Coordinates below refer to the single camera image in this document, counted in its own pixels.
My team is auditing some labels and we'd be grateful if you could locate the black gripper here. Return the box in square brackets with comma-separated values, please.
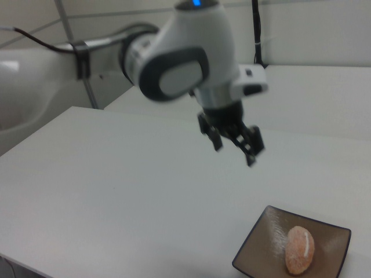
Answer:
[198, 99, 265, 168]

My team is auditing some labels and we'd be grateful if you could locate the orange sugared bread roll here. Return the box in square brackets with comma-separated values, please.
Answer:
[284, 225, 316, 275]

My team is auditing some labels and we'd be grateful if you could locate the brown square ceramic plate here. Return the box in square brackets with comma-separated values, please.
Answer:
[231, 204, 352, 278]

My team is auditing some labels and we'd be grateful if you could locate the white cable tie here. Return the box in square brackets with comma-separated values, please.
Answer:
[254, 36, 274, 47]

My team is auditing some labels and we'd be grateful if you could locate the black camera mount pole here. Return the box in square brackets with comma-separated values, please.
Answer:
[250, 0, 267, 70]

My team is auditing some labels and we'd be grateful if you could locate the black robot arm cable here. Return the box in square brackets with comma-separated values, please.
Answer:
[0, 25, 162, 54]

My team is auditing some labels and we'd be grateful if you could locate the black cable strap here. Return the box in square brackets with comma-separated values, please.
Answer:
[71, 41, 92, 81]

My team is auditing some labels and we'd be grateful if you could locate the slanted aluminium frame post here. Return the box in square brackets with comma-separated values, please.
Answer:
[54, 0, 100, 111]

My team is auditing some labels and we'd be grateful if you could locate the thin cable under table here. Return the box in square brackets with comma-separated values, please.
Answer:
[0, 257, 17, 278]

